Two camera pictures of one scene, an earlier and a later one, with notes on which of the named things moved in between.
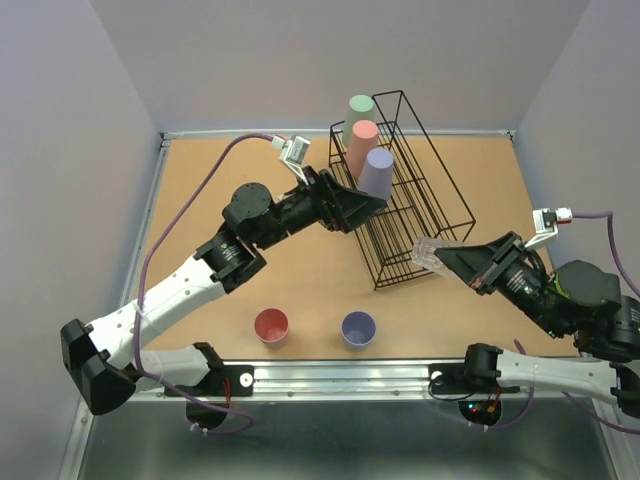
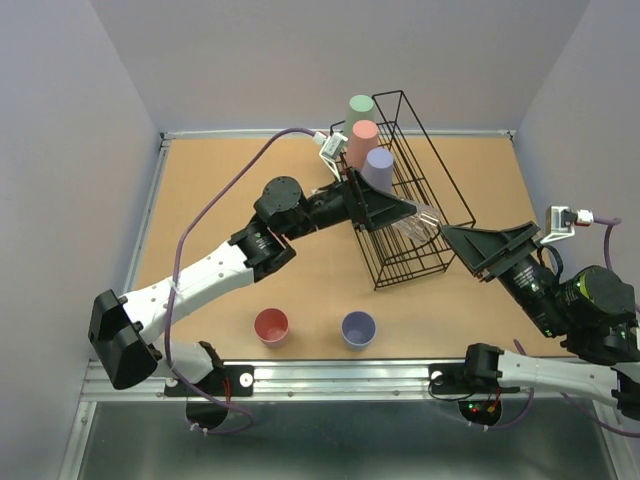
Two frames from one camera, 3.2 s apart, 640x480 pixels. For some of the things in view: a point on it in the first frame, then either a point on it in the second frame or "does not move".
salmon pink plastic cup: x=364 y=138 does not move
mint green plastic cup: x=361 y=107 does not move
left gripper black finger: x=346 y=207 to x=378 y=208
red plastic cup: x=271 y=326 does not move
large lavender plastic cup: x=377 y=173 does not move
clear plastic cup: x=423 y=254 to x=421 y=227
